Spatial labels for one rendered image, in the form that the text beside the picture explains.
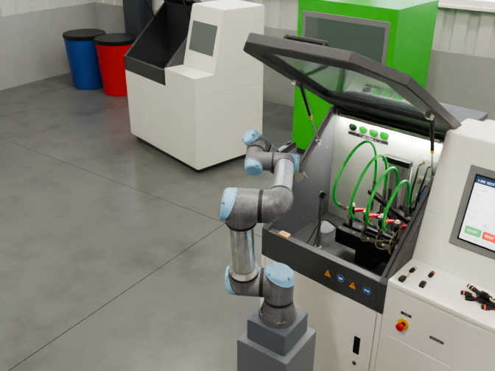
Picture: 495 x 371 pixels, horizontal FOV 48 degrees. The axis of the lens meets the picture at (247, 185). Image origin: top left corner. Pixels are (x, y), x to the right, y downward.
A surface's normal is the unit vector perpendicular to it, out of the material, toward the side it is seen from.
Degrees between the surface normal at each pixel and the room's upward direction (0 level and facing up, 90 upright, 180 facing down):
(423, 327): 90
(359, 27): 90
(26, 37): 90
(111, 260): 0
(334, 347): 90
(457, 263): 76
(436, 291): 0
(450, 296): 0
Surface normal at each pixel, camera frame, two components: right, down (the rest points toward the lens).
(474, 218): -0.65, 0.11
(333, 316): -0.67, 0.33
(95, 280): 0.00, -0.89
